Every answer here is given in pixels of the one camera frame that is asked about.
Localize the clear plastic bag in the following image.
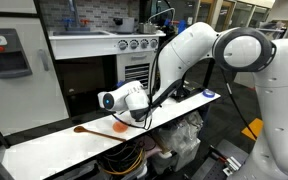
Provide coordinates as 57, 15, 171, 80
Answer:
155, 110, 205, 158

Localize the silver metal pot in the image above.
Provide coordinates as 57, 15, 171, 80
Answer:
137, 21, 158, 35

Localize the wooden spoon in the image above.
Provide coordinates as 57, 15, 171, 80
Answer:
73, 125, 127, 143

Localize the blue plastic block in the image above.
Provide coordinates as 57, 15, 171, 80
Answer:
177, 19, 188, 34

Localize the white toy kitchen stove unit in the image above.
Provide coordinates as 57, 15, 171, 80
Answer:
48, 29, 167, 118

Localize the white plastic container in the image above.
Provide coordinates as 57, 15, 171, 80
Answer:
151, 139, 202, 175

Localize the white partition panel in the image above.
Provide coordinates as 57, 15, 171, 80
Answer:
233, 71, 256, 90

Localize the toy sink faucet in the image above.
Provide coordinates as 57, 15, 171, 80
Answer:
62, 0, 92, 33

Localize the white toy fridge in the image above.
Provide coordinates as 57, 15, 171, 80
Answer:
0, 0, 70, 138

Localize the grey pot with black handle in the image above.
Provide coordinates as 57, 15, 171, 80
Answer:
112, 17, 135, 34

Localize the yellow cable bundle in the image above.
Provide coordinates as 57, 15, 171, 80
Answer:
98, 143, 146, 176

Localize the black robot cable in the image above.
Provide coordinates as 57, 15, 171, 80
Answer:
111, 43, 259, 141

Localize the metal clamp bracket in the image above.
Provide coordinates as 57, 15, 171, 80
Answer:
210, 146, 242, 178

